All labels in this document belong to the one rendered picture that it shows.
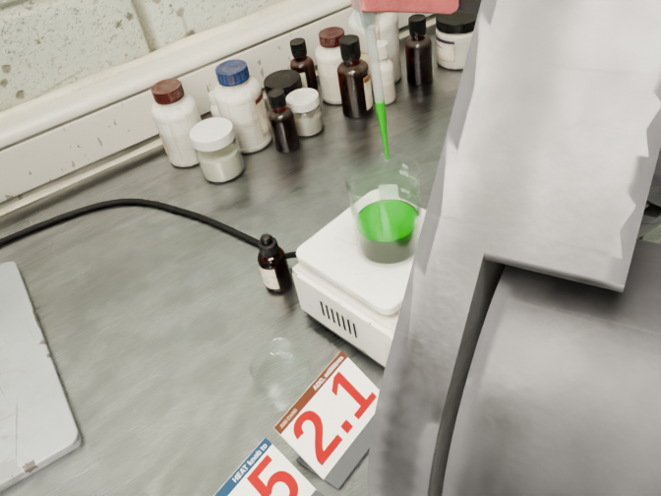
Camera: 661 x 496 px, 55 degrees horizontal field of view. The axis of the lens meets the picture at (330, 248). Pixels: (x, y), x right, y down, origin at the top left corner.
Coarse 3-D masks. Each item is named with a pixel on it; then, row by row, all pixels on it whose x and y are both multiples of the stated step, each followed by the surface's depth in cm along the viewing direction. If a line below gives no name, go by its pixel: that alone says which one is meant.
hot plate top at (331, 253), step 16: (336, 224) 61; (352, 224) 60; (320, 240) 59; (336, 240) 59; (352, 240) 59; (304, 256) 58; (320, 256) 58; (336, 256) 57; (352, 256) 57; (320, 272) 57; (336, 272) 56; (352, 272) 56; (368, 272) 55; (384, 272) 55; (400, 272) 55; (352, 288) 54; (368, 288) 54; (384, 288) 54; (400, 288) 54; (368, 304) 53; (384, 304) 53; (400, 304) 53
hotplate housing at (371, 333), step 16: (304, 272) 59; (304, 288) 60; (320, 288) 58; (336, 288) 57; (304, 304) 62; (320, 304) 59; (336, 304) 57; (352, 304) 55; (320, 320) 62; (336, 320) 59; (352, 320) 56; (368, 320) 54; (384, 320) 54; (352, 336) 58; (368, 336) 56; (384, 336) 54; (368, 352) 58; (384, 352) 55
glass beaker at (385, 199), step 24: (360, 168) 54; (384, 168) 55; (408, 168) 54; (360, 192) 56; (384, 192) 57; (408, 192) 56; (360, 216) 52; (384, 216) 51; (408, 216) 52; (360, 240) 55; (384, 240) 53; (408, 240) 54; (384, 264) 55
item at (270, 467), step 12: (264, 456) 50; (276, 456) 50; (252, 468) 49; (264, 468) 50; (276, 468) 50; (288, 468) 50; (252, 480) 49; (264, 480) 49; (276, 480) 50; (288, 480) 50; (300, 480) 50; (240, 492) 48; (252, 492) 49; (264, 492) 49; (276, 492) 49; (288, 492) 50; (300, 492) 50
